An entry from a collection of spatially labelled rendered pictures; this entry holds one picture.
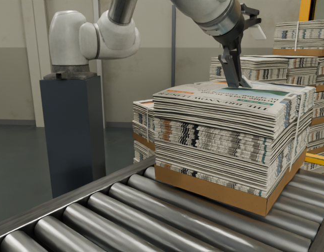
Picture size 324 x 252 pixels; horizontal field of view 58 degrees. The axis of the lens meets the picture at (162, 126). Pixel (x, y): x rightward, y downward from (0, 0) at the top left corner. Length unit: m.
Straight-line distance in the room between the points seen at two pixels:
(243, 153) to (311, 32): 1.68
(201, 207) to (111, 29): 0.86
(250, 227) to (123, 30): 0.94
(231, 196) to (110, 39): 0.87
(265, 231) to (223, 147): 0.18
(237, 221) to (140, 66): 3.48
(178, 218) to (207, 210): 0.07
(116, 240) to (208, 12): 0.45
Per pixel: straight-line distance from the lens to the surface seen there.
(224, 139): 0.62
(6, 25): 4.65
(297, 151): 0.86
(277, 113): 0.57
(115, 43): 1.31
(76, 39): 1.28
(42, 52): 4.30
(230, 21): 0.61
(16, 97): 4.68
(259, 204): 0.64
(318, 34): 2.19
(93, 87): 1.32
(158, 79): 3.97
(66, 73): 1.27
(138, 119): 1.63
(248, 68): 1.71
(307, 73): 2.09
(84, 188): 0.76
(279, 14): 4.10
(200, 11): 0.55
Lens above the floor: 1.14
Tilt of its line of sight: 16 degrees down
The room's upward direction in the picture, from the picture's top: straight up
